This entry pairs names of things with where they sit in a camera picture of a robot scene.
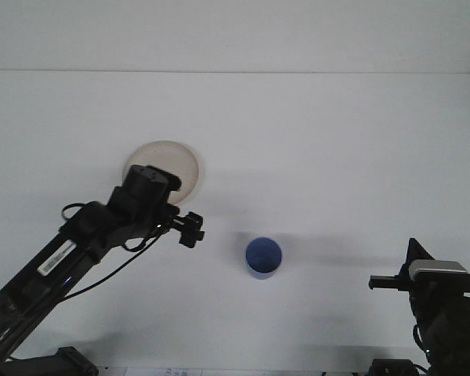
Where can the white paper sheet with writing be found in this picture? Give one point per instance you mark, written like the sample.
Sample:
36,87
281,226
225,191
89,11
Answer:
160,372

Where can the pale blue cup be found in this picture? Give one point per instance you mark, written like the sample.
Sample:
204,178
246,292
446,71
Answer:
263,258

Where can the pale round plate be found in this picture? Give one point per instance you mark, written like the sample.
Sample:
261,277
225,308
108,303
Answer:
184,164

